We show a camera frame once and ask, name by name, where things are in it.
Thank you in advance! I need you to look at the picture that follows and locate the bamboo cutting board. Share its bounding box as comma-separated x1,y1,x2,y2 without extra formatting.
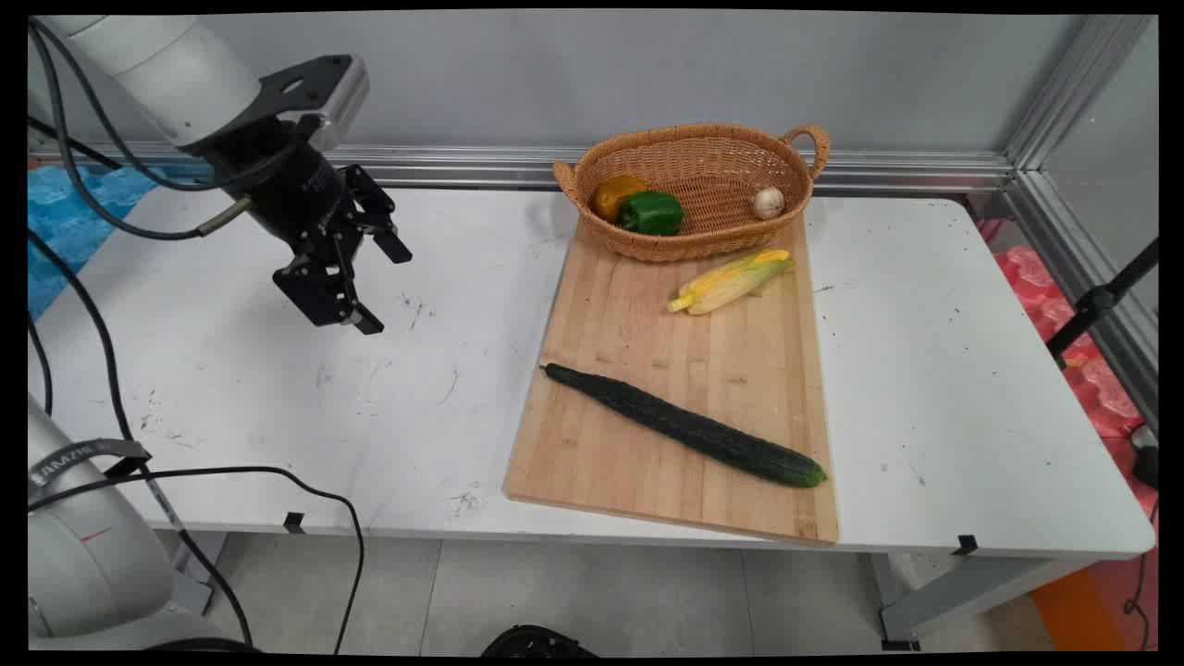
502,211,840,547

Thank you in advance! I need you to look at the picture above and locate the side aluminium frame rail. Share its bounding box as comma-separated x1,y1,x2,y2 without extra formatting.
1004,170,1159,436

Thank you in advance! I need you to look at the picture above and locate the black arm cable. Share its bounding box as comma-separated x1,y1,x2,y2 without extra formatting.
28,115,126,173

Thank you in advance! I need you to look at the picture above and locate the black cable with white label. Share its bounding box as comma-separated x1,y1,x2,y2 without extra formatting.
28,229,255,648

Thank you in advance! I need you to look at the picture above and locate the black tripod stand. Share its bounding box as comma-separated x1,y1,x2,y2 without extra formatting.
1045,236,1159,371

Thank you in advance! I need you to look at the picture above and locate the woven wicker basket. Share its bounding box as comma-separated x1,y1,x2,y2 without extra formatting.
553,123,832,264

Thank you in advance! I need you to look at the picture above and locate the black round object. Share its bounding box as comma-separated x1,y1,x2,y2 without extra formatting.
479,624,602,659

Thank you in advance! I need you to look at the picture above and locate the thin black floor cable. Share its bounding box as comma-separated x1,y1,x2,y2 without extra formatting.
1123,495,1159,651

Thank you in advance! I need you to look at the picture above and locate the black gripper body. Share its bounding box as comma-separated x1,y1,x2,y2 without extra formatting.
209,123,360,257

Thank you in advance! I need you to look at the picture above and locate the long dark green cucumber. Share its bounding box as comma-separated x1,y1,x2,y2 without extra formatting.
540,363,828,489

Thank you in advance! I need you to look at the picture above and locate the red bubble wrap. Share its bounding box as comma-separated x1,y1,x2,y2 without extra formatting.
976,217,1159,519

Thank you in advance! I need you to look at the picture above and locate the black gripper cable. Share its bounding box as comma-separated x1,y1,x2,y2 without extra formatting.
28,18,299,241

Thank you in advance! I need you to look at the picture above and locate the grey table leg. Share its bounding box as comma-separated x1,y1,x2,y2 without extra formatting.
868,552,1104,651

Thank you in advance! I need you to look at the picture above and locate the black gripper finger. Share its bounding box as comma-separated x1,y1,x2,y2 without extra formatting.
343,164,414,265
272,244,386,337

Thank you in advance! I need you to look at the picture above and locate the green bell pepper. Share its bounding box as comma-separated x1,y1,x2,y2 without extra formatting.
617,191,686,236

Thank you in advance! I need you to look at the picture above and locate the horizontal aluminium frame rail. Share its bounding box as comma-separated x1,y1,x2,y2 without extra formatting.
28,139,1016,196

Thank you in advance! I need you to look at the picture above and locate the blue bubble wrap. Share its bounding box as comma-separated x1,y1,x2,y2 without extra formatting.
28,164,166,321

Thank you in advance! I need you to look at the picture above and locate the yellow corn cob with husk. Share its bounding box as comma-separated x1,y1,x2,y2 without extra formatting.
667,248,796,316

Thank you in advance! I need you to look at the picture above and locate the grey velcro cable strap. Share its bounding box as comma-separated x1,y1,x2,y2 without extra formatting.
28,438,154,488

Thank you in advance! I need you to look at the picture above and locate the small black device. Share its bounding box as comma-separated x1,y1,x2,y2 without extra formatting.
1130,424,1159,491

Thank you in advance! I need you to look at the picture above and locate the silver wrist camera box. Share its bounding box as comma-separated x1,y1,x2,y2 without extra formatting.
257,54,372,154

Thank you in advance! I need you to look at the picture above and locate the upright aluminium frame post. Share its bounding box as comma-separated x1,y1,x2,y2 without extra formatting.
1004,14,1157,173

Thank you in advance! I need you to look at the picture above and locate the yellow bell pepper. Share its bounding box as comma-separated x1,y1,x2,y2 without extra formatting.
592,175,650,224

